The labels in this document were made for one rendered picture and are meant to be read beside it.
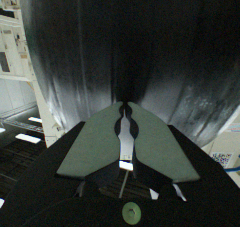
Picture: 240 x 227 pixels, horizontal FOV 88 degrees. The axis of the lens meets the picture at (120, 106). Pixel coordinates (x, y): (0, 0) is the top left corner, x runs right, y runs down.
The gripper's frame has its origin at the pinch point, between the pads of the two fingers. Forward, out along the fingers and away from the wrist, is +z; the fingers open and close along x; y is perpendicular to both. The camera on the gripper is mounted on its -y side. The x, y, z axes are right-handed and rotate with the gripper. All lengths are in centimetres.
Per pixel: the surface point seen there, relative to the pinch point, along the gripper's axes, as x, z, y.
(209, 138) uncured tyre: 12.4, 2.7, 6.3
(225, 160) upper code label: 35.9, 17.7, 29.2
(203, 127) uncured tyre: 9.9, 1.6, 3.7
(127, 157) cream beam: 5, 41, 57
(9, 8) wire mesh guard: -56, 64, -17
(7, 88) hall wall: -870, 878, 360
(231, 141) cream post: 35.1, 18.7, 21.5
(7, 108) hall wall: -881, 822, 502
